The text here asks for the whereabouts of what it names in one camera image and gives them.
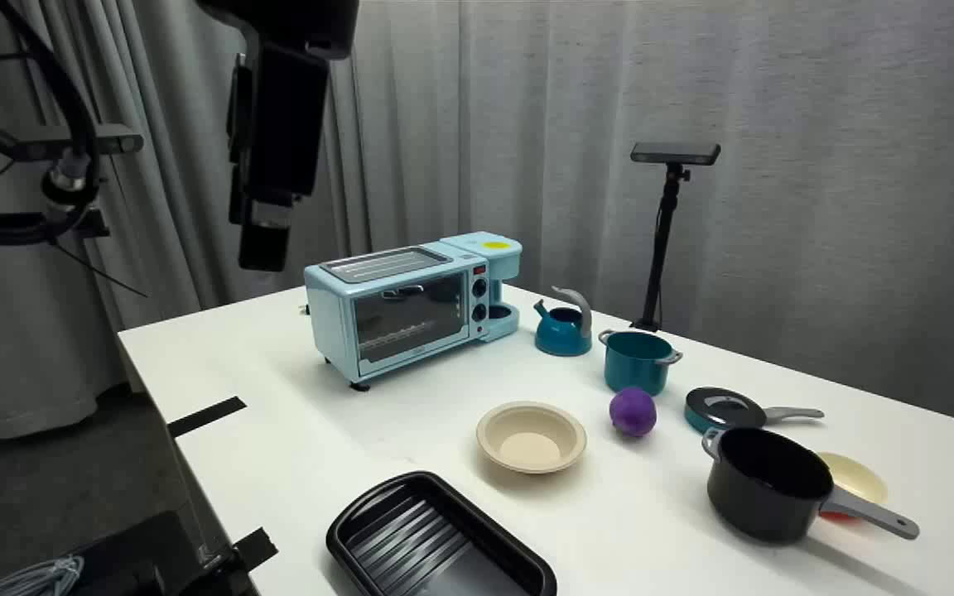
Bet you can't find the black camera on side mount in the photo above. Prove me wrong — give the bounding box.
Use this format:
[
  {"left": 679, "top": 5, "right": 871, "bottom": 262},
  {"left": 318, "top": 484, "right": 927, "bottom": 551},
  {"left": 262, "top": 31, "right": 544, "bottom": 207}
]
[{"left": 0, "top": 124, "right": 144, "bottom": 242}]

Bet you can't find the black pot with grey handle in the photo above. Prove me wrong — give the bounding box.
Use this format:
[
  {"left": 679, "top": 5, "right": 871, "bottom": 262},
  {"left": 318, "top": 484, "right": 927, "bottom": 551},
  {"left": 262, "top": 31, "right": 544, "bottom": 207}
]
[{"left": 699, "top": 424, "right": 924, "bottom": 546}]

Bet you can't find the purple plush toy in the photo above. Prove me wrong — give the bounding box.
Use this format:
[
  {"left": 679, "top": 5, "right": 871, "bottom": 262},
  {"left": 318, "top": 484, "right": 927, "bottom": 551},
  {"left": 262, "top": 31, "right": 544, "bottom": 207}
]
[{"left": 607, "top": 384, "right": 660, "bottom": 445}]

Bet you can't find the black tape strip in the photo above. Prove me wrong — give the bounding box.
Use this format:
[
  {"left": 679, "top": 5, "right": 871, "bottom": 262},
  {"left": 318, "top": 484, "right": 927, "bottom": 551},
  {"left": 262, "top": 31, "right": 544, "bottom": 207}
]
[{"left": 166, "top": 393, "right": 248, "bottom": 442}]

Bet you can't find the clear plastic bag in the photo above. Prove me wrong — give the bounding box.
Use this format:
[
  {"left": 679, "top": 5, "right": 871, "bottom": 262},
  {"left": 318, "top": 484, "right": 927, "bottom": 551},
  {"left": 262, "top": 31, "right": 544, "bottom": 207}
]
[{"left": 0, "top": 554, "right": 90, "bottom": 596}]

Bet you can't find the teal lid with grey handle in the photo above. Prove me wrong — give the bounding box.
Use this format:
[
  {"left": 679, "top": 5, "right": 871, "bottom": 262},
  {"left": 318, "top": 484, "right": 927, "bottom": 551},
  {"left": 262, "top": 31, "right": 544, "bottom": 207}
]
[{"left": 683, "top": 384, "right": 827, "bottom": 439}]

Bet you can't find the small yellow red bowl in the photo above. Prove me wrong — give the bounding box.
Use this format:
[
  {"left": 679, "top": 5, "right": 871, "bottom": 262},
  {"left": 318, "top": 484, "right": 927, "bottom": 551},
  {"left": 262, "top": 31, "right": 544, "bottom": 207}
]
[{"left": 814, "top": 450, "right": 892, "bottom": 527}]

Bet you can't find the grey curtain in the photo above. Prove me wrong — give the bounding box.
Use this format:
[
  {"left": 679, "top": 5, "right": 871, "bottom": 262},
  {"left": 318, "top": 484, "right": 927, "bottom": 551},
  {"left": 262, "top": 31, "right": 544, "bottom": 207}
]
[{"left": 0, "top": 0, "right": 954, "bottom": 445}]

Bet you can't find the white bowl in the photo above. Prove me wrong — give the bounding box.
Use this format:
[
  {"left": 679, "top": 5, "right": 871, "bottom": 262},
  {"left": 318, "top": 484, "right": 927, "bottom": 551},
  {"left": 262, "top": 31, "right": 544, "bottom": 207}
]
[{"left": 472, "top": 401, "right": 588, "bottom": 481}]

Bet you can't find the black table clamp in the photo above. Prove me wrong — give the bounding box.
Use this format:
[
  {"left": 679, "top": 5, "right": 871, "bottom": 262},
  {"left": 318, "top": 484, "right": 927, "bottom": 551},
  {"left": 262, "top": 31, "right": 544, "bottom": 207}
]
[{"left": 201, "top": 527, "right": 281, "bottom": 581}]

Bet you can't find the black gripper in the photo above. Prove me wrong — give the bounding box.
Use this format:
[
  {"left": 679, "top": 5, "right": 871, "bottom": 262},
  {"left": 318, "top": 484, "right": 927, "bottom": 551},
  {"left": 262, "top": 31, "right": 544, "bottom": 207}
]
[{"left": 224, "top": 41, "right": 335, "bottom": 276}]

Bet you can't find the teal pot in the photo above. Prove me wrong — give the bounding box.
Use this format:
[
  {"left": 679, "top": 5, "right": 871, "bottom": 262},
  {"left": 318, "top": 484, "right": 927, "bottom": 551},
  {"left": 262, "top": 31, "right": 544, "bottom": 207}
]
[{"left": 596, "top": 329, "right": 685, "bottom": 398}]

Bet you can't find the black cable bundle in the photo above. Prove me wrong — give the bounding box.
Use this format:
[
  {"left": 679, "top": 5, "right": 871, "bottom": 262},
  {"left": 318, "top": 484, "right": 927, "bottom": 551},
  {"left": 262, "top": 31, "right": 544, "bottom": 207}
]
[{"left": 0, "top": 0, "right": 106, "bottom": 249}]

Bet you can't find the light blue toaster oven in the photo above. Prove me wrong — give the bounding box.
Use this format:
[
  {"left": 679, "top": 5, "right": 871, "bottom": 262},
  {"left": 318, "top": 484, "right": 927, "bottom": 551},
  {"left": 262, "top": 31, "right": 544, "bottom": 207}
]
[{"left": 302, "top": 230, "right": 527, "bottom": 393}]

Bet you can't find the teal kettle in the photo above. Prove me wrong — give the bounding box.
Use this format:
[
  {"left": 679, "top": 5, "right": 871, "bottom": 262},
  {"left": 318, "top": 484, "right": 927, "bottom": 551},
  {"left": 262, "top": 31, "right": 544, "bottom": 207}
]
[{"left": 531, "top": 284, "right": 596, "bottom": 362}]

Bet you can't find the black baking tray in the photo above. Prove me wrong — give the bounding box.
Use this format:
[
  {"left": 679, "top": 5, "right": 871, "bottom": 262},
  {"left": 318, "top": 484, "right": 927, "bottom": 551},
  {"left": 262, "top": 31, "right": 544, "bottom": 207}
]
[{"left": 320, "top": 466, "right": 561, "bottom": 596}]

